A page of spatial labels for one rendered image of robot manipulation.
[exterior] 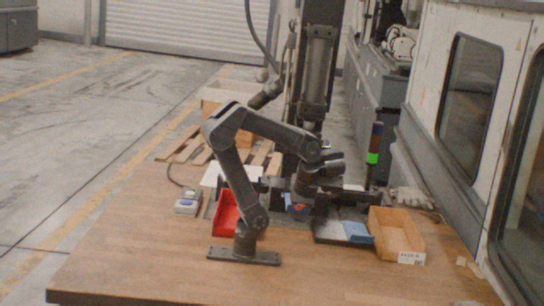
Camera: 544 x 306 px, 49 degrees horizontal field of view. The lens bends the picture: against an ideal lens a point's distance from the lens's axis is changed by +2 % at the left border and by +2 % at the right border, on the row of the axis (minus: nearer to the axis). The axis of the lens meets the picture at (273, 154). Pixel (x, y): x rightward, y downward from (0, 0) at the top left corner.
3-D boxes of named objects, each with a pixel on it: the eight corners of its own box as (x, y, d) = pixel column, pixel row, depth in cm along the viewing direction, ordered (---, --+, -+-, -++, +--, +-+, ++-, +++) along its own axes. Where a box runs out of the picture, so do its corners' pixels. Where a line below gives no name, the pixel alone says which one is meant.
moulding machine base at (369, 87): (338, 82, 1036) (348, 25, 1008) (397, 89, 1032) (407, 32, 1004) (360, 186, 509) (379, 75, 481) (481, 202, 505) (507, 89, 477)
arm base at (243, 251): (211, 221, 162) (207, 231, 155) (283, 229, 162) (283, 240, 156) (208, 247, 164) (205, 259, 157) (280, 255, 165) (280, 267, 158)
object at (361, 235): (349, 243, 173) (351, 234, 172) (341, 222, 187) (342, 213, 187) (373, 245, 173) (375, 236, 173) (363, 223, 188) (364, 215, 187)
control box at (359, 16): (349, 32, 735) (354, 0, 724) (368, 34, 734) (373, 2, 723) (350, 33, 717) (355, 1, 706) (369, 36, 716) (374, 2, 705)
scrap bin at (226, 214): (211, 236, 171) (213, 217, 170) (220, 204, 195) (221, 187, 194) (252, 240, 172) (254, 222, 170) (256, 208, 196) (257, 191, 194)
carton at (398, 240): (378, 263, 169) (382, 238, 167) (366, 227, 193) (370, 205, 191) (423, 268, 169) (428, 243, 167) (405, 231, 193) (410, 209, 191)
